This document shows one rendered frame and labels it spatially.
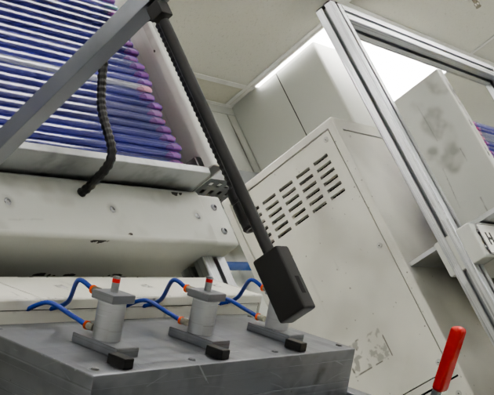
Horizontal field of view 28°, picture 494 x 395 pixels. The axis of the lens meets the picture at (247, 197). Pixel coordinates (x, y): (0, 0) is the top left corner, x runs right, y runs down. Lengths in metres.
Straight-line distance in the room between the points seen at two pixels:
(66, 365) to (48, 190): 0.29
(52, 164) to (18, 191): 0.05
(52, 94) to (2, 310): 0.18
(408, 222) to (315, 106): 2.37
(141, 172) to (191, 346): 0.27
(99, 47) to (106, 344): 0.22
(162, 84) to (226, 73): 3.08
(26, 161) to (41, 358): 0.26
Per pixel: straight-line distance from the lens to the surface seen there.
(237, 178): 0.64
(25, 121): 0.79
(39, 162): 0.95
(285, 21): 4.13
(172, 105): 1.19
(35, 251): 0.95
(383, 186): 1.94
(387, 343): 1.85
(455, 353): 0.90
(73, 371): 0.71
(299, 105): 4.32
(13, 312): 0.81
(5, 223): 0.90
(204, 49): 4.06
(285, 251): 0.62
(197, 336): 0.83
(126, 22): 0.73
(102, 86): 1.00
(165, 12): 0.71
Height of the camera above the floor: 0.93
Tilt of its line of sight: 22 degrees up
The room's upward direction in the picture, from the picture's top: 25 degrees counter-clockwise
